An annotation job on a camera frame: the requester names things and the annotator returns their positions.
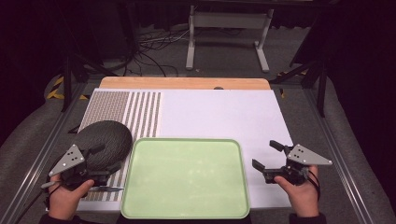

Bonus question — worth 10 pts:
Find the white metal stand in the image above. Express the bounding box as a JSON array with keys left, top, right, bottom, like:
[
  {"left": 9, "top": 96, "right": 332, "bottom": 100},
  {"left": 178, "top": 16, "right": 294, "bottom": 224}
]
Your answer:
[{"left": 185, "top": 4, "right": 276, "bottom": 75}]

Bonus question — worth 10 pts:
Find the person's left hand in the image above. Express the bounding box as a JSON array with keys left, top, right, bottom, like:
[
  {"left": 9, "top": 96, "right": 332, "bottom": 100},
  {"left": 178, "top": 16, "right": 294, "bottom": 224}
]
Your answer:
[{"left": 48, "top": 174, "right": 95, "bottom": 220}]

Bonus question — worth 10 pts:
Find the light green plastic tray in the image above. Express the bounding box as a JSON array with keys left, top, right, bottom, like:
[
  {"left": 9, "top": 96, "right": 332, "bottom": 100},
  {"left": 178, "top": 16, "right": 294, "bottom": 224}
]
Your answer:
[{"left": 120, "top": 137, "right": 251, "bottom": 220}]

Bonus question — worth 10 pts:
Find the black tripod stand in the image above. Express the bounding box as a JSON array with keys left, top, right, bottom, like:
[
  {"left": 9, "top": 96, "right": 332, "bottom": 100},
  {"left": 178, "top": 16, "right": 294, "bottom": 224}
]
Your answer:
[
  {"left": 269, "top": 57, "right": 329, "bottom": 119},
  {"left": 60, "top": 50, "right": 120, "bottom": 114}
]

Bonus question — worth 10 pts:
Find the brown white striped mat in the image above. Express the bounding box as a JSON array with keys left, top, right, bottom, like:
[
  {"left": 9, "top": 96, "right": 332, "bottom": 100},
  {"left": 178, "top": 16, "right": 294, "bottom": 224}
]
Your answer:
[{"left": 77, "top": 90, "right": 163, "bottom": 203}]

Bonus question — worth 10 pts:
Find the white board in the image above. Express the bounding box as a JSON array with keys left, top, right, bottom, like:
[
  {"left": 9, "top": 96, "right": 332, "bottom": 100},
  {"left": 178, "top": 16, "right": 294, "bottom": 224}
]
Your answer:
[{"left": 76, "top": 88, "right": 294, "bottom": 213}]

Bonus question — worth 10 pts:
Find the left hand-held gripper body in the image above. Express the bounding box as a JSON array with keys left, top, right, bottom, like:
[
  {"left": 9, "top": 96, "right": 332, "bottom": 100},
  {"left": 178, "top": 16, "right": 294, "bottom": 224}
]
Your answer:
[{"left": 48, "top": 143, "right": 108, "bottom": 191}]

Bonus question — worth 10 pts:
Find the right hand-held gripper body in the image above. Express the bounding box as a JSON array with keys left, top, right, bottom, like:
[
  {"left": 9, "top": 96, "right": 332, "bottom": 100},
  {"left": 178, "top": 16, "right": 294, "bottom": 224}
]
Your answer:
[{"left": 263, "top": 143, "right": 333, "bottom": 187}]

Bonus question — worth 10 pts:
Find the black cables bundle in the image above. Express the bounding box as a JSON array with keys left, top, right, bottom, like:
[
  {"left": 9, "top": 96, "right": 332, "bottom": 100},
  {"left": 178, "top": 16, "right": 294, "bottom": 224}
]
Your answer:
[{"left": 122, "top": 26, "right": 191, "bottom": 77}]

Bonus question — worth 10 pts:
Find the yellow black hazard tape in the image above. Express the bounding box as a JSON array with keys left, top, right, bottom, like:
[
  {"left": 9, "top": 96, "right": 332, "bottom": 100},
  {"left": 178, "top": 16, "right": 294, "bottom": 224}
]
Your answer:
[{"left": 46, "top": 76, "right": 91, "bottom": 102}]

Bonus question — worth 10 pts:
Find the wooden table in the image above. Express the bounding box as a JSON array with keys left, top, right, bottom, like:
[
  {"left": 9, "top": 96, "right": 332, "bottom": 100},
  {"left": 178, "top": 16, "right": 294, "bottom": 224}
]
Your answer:
[{"left": 98, "top": 76, "right": 272, "bottom": 91}]

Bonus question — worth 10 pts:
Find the black wrist cord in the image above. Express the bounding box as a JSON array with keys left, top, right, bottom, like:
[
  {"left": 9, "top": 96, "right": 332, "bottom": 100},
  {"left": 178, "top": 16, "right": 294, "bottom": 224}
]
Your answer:
[
  {"left": 17, "top": 183, "right": 64, "bottom": 223},
  {"left": 307, "top": 169, "right": 322, "bottom": 202}
]

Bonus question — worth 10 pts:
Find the person's right hand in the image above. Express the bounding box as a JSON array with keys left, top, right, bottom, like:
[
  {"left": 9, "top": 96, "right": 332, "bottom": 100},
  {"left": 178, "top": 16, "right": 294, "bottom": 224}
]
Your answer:
[{"left": 273, "top": 164, "right": 320, "bottom": 218}]

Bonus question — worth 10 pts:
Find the aluminium rail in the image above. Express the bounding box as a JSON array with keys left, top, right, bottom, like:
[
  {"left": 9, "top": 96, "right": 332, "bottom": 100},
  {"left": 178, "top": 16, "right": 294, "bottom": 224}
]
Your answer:
[
  {"left": 0, "top": 82, "right": 90, "bottom": 224},
  {"left": 302, "top": 88, "right": 376, "bottom": 224}
]

